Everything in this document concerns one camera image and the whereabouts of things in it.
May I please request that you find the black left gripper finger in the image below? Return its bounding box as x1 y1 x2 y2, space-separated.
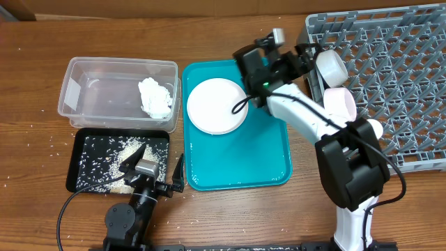
118 144 146 173
172 153 185 192

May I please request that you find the grey bowl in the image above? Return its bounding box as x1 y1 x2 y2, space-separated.
316 50 348 88

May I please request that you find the white tissue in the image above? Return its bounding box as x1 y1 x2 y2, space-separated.
138 77 173 119

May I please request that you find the white paper cup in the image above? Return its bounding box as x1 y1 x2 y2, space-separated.
365 119 383 140

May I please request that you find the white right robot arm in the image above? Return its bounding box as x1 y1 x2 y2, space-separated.
183 29 390 250

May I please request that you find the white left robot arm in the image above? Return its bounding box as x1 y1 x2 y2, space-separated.
102 145 176 250

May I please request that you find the grey dishwasher rack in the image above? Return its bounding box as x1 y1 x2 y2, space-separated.
299 3 445 172

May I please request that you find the black tray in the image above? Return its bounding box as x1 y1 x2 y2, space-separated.
66 128 169 192

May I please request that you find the white round plate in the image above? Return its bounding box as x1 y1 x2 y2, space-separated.
186 78 248 135

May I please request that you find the clear plastic bin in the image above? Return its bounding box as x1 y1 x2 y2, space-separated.
57 56 181 133

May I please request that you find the teal serving tray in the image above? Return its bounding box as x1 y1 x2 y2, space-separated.
181 59 293 192

